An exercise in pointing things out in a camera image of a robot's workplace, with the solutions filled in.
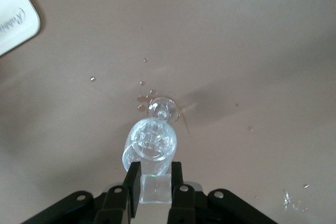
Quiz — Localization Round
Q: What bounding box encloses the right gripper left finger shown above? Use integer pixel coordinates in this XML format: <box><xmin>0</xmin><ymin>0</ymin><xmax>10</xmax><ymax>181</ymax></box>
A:
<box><xmin>93</xmin><ymin>162</ymin><xmax>142</xmax><ymax>224</ymax></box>

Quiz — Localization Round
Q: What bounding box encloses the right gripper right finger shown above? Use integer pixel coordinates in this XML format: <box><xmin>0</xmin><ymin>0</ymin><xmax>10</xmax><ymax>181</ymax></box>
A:
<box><xmin>167</xmin><ymin>161</ymin><xmax>208</xmax><ymax>224</ymax></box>

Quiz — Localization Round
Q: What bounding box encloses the clear ice cube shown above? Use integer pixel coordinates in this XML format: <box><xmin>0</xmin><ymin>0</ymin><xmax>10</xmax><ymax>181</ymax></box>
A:
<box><xmin>140</xmin><ymin>173</ymin><xmax>173</xmax><ymax>205</ymax></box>

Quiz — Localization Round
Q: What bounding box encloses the clear stemmed wine glass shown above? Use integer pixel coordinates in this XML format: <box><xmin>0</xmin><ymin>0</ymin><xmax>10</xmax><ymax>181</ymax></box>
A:
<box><xmin>121</xmin><ymin>97</ymin><xmax>182</xmax><ymax>176</ymax></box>

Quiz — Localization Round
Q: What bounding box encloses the white rabbit print tray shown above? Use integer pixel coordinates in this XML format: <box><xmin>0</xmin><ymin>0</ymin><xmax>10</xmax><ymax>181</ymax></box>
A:
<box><xmin>0</xmin><ymin>0</ymin><xmax>41</xmax><ymax>58</ymax></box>

